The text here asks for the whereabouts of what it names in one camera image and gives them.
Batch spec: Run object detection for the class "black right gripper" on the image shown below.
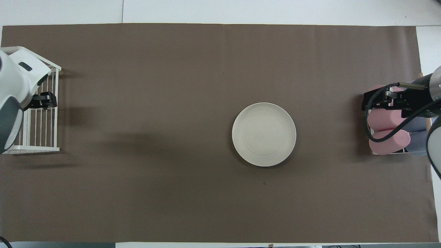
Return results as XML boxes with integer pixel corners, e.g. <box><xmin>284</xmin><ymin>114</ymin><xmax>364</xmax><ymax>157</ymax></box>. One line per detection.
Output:
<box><xmin>362</xmin><ymin>88</ymin><xmax>431</xmax><ymax>119</ymax></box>

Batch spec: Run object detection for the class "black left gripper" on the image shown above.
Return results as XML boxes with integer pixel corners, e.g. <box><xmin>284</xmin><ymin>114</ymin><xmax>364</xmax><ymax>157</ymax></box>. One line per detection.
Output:
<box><xmin>23</xmin><ymin>92</ymin><xmax>58</xmax><ymax>111</ymax></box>

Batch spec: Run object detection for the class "round cream plate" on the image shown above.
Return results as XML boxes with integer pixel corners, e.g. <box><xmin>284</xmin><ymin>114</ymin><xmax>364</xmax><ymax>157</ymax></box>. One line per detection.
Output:
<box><xmin>232</xmin><ymin>102</ymin><xmax>297</xmax><ymax>167</ymax></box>

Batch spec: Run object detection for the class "pink plastic cup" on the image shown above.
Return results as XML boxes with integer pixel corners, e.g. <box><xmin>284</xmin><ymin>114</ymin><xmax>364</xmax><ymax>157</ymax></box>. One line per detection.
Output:
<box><xmin>367</xmin><ymin>109</ymin><xmax>404</xmax><ymax>132</ymax></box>
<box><xmin>369</xmin><ymin>129</ymin><xmax>411</xmax><ymax>155</ymax></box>

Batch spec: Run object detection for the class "blue plastic cup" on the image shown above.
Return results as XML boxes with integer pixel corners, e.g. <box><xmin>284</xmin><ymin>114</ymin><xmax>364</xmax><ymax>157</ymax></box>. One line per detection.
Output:
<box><xmin>408</xmin><ymin>131</ymin><xmax>430</xmax><ymax>156</ymax></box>
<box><xmin>402</xmin><ymin>118</ymin><xmax>428</xmax><ymax>133</ymax></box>

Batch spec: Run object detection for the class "white cup rack wooden rod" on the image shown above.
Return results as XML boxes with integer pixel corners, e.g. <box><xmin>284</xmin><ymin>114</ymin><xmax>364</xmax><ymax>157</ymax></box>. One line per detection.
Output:
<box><xmin>368</xmin><ymin>72</ymin><xmax>433</xmax><ymax>156</ymax></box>

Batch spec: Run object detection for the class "brown paper table mat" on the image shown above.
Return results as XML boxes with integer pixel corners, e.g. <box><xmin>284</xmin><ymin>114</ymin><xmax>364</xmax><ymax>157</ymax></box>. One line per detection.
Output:
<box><xmin>0</xmin><ymin>23</ymin><xmax>440</xmax><ymax>244</ymax></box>

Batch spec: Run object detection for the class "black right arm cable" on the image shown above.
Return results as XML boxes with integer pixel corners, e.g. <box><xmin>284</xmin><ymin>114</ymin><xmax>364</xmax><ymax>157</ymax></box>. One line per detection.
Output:
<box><xmin>367</xmin><ymin>82</ymin><xmax>441</xmax><ymax>142</ymax></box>

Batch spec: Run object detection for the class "white wire dish rack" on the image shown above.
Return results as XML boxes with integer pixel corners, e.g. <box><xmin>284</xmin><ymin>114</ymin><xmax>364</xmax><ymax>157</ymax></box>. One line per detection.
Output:
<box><xmin>0</xmin><ymin>46</ymin><xmax>62</xmax><ymax>154</ymax></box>

